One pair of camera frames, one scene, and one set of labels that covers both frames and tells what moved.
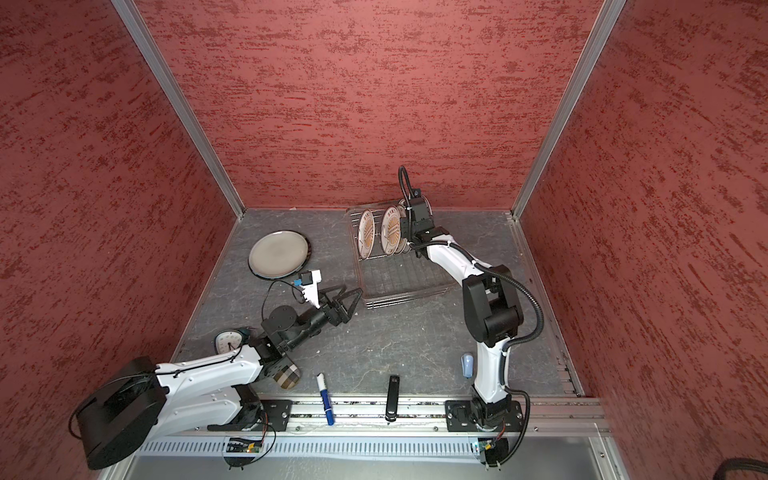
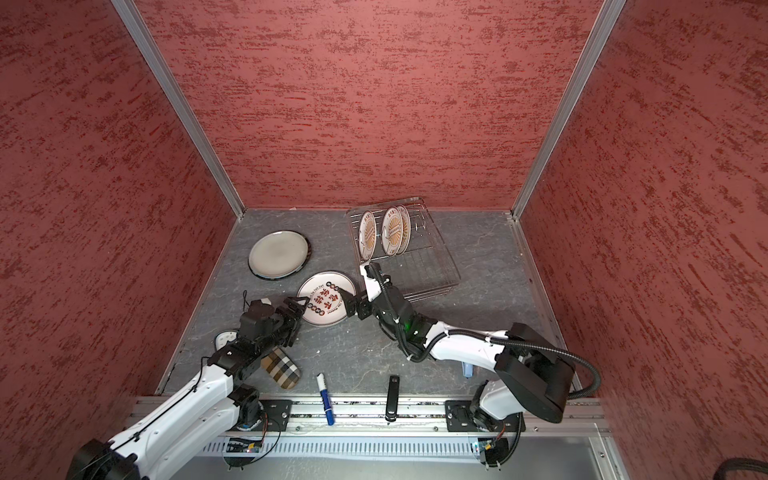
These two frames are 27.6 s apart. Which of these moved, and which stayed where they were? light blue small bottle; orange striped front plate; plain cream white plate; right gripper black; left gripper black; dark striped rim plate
Moved: left gripper black; right gripper black
Stayed: orange striped front plate; dark striped rim plate; plain cream white plate; light blue small bottle
